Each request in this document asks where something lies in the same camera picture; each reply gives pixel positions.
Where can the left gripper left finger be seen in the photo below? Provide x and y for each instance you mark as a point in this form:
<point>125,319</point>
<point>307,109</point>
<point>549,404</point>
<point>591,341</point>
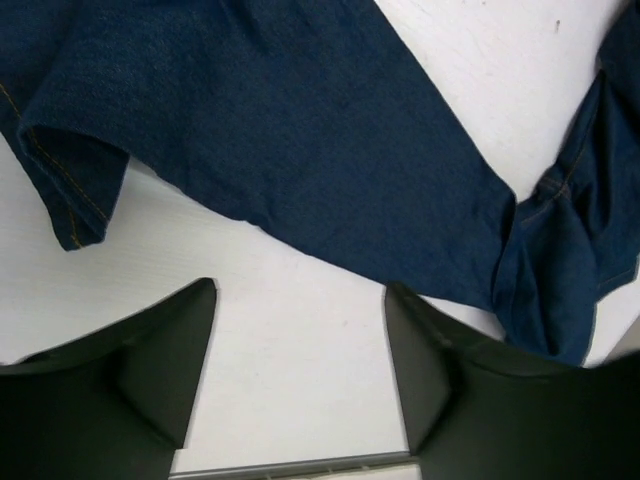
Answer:
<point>113,404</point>

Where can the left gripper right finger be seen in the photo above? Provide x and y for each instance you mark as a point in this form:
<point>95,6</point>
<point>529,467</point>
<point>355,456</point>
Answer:
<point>477,408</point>

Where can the dark blue denim trousers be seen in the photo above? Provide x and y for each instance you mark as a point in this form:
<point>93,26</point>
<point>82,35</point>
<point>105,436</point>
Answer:
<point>314,122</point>

